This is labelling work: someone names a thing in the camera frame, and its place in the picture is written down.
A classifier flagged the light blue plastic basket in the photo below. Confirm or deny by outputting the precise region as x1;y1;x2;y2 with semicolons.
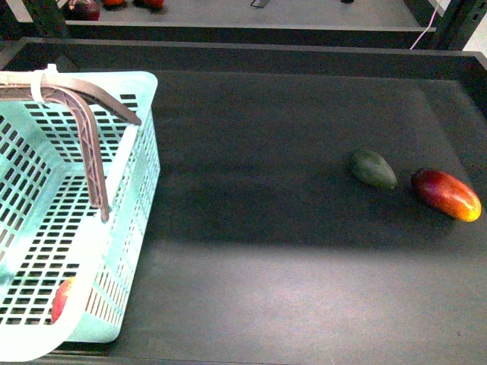
1;71;160;363

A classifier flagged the red yellow apple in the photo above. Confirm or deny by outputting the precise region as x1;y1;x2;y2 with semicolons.
50;277;75;324

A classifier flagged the purple brown basket handle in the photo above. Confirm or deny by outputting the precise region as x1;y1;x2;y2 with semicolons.
0;81;111;224

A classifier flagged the red apple in far tray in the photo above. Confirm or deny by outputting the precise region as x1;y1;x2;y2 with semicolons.
142;0;164;10

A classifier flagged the near black display tray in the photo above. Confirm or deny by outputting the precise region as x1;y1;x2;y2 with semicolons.
1;39;486;364

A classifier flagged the black display tray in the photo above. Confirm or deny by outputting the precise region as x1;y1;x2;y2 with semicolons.
1;39;486;364
67;1;430;49

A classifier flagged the green avocado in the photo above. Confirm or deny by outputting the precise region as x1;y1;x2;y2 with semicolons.
349;149;398;189

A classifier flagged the far black display tray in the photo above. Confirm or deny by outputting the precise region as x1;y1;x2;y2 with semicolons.
67;1;430;49

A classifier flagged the red yellow mango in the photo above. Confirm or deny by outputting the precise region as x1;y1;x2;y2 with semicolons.
411;168;482;222

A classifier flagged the orange red fruit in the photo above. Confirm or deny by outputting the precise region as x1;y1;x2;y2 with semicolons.
102;0;125;7

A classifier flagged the white zip tie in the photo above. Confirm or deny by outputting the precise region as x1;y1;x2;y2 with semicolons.
30;63;58;103

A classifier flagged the dark purple fruit front left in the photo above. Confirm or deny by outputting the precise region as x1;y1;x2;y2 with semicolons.
68;0;100;21

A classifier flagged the white cable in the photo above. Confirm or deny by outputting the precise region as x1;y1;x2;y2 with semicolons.
409;0;444;50

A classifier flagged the black perforated shelf post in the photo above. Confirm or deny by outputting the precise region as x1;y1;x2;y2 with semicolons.
430;0;486;51

